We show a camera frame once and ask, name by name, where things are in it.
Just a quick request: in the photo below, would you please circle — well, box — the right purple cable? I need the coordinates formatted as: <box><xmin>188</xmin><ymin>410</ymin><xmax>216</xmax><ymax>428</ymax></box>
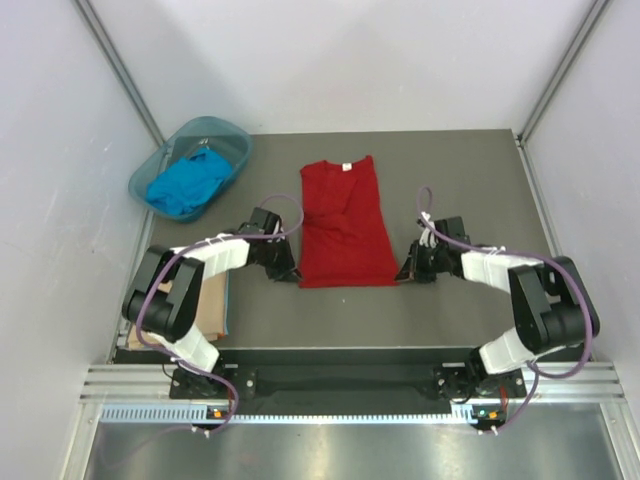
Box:
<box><xmin>417</xmin><ymin>186</ymin><xmax>601</xmax><ymax>434</ymax></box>

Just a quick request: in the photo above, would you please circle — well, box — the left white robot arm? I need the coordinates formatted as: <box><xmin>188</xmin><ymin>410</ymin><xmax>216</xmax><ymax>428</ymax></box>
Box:
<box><xmin>122</xmin><ymin>207</ymin><xmax>302</xmax><ymax>398</ymax></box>

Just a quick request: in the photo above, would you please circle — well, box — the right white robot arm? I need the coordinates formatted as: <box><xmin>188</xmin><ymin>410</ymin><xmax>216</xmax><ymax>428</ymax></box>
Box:
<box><xmin>395</xmin><ymin>211</ymin><xmax>600</xmax><ymax>396</ymax></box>

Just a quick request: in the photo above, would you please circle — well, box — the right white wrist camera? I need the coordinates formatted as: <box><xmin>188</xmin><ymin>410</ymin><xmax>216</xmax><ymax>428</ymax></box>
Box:
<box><xmin>418</xmin><ymin>211</ymin><xmax>438</xmax><ymax>248</ymax></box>

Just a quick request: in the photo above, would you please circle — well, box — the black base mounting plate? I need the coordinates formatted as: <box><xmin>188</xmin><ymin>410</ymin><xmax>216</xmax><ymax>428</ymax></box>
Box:
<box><xmin>169</xmin><ymin>348</ymin><xmax>526</xmax><ymax>416</ymax></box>

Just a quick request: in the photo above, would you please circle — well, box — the aluminium frame rail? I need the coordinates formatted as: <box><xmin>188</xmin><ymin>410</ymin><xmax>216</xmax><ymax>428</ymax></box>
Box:
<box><xmin>80</xmin><ymin>362</ymin><xmax>625</xmax><ymax>404</ymax></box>

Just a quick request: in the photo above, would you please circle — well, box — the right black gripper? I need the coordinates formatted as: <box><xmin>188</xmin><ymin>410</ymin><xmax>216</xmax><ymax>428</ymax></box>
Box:
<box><xmin>396</xmin><ymin>240</ymin><xmax>450</xmax><ymax>284</ymax></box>

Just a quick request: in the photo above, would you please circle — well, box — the slotted cable duct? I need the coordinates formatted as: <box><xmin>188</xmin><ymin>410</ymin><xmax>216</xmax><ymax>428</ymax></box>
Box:
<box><xmin>100</xmin><ymin>404</ymin><xmax>501</xmax><ymax>426</ymax></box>

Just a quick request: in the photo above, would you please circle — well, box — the folded tan t-shirt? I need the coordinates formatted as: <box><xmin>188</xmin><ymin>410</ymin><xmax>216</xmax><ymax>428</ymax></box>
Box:
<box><xmin>126</xmin><ymin>273</ymin><xmax>229</xmax><ymax>350</ymax></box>

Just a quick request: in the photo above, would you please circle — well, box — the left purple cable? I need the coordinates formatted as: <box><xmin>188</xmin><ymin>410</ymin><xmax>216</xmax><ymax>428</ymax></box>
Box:
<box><xmin>134</xmin><ymin>193</ymin><xmax>305</xmax><ymax>434</ymax></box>

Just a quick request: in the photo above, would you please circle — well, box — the teal plastic basket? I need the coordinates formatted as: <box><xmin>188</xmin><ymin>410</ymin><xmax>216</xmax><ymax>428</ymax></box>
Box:
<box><xmin>128</xmin><ymin>116</ymin><xmax>253</xmax><ymax>223</ymax></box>

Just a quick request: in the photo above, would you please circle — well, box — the purple cable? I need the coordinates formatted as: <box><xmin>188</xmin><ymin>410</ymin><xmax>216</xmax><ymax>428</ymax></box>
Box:
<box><xmin>417</xmin><ymin>186</ymin><xmax>601</xmax><ymax>434</ymax></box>
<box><xmin>134</xmin><ymin>193</ymin><xmax>305</xmax><ymax>434</ymax></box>

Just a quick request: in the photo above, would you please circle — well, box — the red t-shirt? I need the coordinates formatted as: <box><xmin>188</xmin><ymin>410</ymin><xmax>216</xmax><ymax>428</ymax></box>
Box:
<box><xmin>299</xmin><ymin>155</ymin><xmax>399</xmax><ymax>289</ymax></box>

